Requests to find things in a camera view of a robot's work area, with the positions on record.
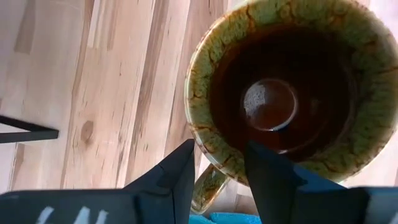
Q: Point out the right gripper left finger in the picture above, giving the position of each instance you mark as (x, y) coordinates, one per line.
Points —
(174, 193)

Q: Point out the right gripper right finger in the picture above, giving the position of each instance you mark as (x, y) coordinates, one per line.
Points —
(270, 193)

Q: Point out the green teal glazed mug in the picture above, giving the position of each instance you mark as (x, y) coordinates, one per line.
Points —
(217, 62)

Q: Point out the teal cloth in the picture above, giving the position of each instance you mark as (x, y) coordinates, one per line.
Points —
(230, 219)

